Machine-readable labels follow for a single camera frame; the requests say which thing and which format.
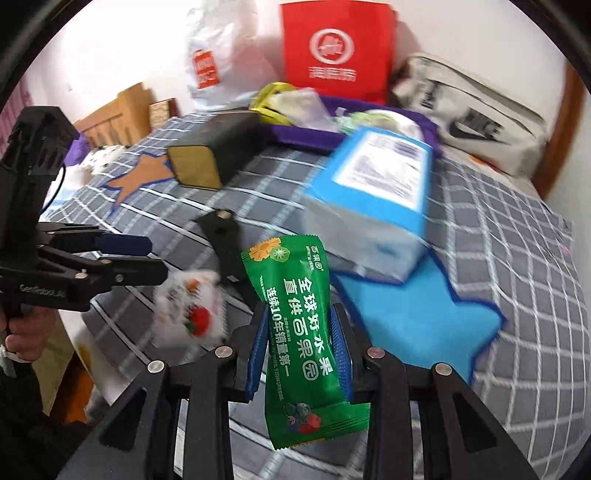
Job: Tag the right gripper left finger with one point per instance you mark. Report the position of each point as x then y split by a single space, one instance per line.
249 343

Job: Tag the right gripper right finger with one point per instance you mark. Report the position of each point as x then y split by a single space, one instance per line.
356 381

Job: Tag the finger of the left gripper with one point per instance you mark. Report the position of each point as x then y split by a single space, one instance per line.
107 272
80 240

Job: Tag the green snack packet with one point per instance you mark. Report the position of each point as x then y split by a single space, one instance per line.
304 402

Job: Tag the white fruit snack packet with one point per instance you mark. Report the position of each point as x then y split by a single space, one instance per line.
189 310

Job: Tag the yellow Adidas pouch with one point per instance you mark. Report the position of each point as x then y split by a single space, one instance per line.
261 104

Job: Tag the green wet wipes pack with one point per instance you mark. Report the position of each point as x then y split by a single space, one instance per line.
349 122

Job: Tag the white glove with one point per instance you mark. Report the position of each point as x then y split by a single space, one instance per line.
304 109

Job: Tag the person's left hand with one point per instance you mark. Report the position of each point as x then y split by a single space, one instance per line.
28 336

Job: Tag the blue star sticker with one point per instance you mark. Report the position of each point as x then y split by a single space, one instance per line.
422 321

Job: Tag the white spotted plush toy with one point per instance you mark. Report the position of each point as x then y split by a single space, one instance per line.
100 158

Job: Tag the brown star sticker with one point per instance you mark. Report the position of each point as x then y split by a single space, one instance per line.
148 170

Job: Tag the purple plush toy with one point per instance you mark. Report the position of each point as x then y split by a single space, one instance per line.
78 150

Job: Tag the wooden bed headboard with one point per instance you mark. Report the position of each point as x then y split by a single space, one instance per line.
123 121

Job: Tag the dark green gold tin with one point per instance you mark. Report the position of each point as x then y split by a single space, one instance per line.
211 154

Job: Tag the patterned book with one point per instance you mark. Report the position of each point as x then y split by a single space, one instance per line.
159 113

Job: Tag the blue tissue pack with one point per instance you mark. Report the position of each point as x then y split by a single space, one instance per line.
368 205

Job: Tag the grey checked table cloth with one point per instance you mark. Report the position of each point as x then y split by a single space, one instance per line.
498 245

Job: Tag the purple cloth tray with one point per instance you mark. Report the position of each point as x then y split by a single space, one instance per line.
324 141

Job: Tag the white Miniso plastic bag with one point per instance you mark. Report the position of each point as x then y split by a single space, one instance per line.
225 67

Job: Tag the grey Nike waist bag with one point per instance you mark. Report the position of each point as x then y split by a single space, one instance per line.
472 115

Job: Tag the red Hi paper bag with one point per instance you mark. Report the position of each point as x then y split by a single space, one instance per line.
343 49

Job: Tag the brown wooden door frame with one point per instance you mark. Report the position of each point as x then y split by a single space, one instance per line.
563 136

